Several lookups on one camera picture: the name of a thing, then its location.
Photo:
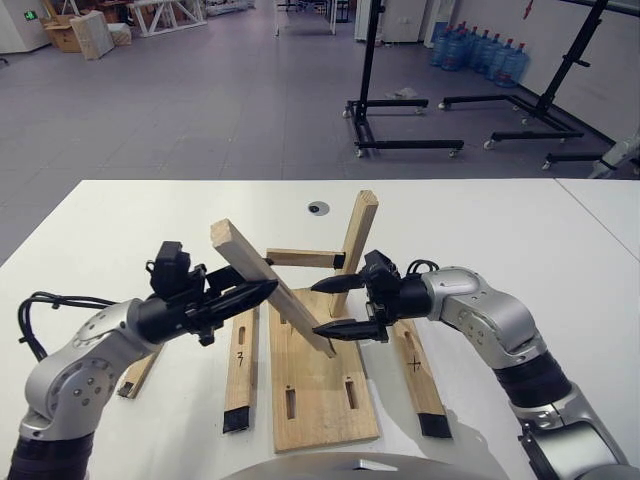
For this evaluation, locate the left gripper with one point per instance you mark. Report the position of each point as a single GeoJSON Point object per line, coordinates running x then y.
{"type": "Point", "coordinates": [165, 320]}

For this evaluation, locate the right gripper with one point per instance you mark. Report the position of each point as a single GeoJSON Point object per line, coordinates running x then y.
{"type": "Point", "coordinates": [405, 300]}

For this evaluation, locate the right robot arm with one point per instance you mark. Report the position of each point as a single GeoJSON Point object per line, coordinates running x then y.
{"type": "Point", "coordinates": [500, 320]}

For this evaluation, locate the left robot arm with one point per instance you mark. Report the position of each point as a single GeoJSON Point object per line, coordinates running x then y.
{"type": "Point", "coordinates": [75, 370]}

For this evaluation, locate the wooden cross bar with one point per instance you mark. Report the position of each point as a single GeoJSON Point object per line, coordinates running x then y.
{"type": "Point", "coordinates": [300, 258]}

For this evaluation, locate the wooden leg with slot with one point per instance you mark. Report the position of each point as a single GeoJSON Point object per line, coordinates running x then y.
{"type": "Point", "coordinates": [240, 375]}

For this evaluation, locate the wooden seat board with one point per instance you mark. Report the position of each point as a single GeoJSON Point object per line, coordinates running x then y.
{"type": "Point", "coordinates": [320, 400]}

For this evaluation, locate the wooden leg with cross mark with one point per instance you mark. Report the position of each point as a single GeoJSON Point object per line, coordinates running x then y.
{"type": "Point", "coordinates": [422, 385]}

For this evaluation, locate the black wheeled stand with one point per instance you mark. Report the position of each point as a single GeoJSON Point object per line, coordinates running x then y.
{"type": "Point", "coordinates": [367, 75]}
{"type": "Point", "coordinates": [555, 90]}

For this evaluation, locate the small cardboard box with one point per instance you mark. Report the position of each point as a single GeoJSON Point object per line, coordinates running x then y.
{"type": "Point", "coordinates": [121, 36]}

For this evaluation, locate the blue water jug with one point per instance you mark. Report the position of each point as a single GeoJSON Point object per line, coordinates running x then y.
{"type": "Point", "coordinates": [437, 45]}
{"type": "Point", "coordinates": [456, 50]}
{"type": "Point", "coordinates": [495, 52]}
{"type": "Point", "coordinates": [477, 47]}
{"type": "Point", "coordinates": [512, 65]}

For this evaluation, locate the pale flat panel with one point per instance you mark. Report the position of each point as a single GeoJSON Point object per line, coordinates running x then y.
{"type": "Point", "coordinates": [92, 35]}

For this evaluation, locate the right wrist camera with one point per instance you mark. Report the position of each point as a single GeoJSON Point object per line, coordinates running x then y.
{"type": "Point", "coordinates": [380, 267]}

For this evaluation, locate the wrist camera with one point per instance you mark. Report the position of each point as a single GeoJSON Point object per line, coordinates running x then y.
{"type": "Point", "coordinates": [380, 267]}
{"type": "Point", "coordinates": [170, 270]}

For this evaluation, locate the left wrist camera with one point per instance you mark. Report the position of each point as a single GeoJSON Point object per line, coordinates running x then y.
{"type": "Point", "coordinates": [170, 270]}

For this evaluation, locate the white metal frame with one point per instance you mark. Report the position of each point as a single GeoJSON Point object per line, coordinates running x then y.
{"type": "Point", "coordinates": [165, 17]}

